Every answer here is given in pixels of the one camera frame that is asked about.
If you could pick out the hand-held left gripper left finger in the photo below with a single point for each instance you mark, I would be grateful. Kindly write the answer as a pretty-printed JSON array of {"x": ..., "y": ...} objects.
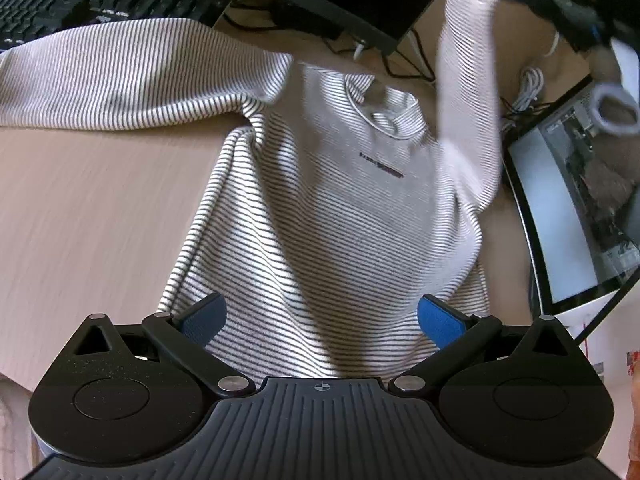
[{"x": 202, "y": 320}]

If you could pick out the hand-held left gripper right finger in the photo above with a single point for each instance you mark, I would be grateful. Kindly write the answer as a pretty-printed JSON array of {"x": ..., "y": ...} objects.
[{"x": 442, "y": 322}]

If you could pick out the striped long-sleeve shirt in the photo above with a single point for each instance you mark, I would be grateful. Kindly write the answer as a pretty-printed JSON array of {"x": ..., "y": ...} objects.
[{"x": 325, "y": 210}]

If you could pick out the white glass-panel computer case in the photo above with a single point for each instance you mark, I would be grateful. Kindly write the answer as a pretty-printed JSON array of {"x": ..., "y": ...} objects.
[{"x": 550, "y": 200}]

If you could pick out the black keyboard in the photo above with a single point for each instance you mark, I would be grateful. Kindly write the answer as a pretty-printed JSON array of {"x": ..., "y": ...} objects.
[{"x": 75, "y": 0}]

